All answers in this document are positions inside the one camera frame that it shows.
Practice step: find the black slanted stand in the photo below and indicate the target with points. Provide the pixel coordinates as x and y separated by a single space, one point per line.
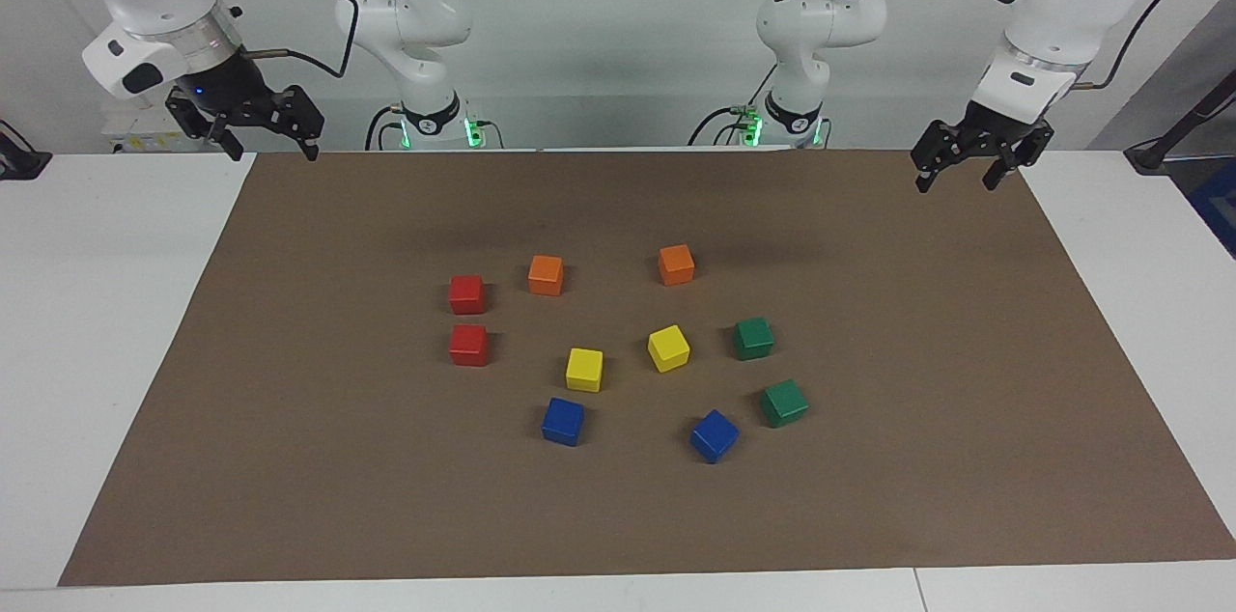
1168 141

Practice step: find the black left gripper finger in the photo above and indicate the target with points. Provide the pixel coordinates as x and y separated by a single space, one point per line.
1033 149
937 149

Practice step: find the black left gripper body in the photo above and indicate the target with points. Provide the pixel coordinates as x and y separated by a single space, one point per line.
995 129

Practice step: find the white box with yellow labels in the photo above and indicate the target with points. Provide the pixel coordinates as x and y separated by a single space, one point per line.
135 141

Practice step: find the brown paper mat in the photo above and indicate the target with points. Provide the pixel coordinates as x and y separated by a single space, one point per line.
290 448

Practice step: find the black table clamp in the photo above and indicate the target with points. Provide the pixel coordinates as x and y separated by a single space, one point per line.
19 160

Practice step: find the blue wooden cube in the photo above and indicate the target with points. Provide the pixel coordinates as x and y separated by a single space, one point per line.
563 422
715 436

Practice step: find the red wooden cube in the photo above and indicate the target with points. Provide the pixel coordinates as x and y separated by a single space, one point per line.
466 295
468 347

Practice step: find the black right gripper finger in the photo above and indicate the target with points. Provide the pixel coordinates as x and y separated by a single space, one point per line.
198 120
307 115

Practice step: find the yellow wooden cube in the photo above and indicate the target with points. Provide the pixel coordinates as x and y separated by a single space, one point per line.
584 371
668 348

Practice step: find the orange wooden cube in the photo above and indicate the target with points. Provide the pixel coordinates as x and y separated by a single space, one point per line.
546 276
676 265

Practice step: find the green wooden cube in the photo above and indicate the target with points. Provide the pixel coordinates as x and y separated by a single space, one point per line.
752 339
783 403

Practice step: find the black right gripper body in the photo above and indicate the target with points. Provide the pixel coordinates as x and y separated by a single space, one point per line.
232 89

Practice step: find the blue crate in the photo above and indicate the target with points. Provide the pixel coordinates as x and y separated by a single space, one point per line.
1219 207

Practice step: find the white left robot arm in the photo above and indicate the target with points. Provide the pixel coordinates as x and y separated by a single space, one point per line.
1053 4

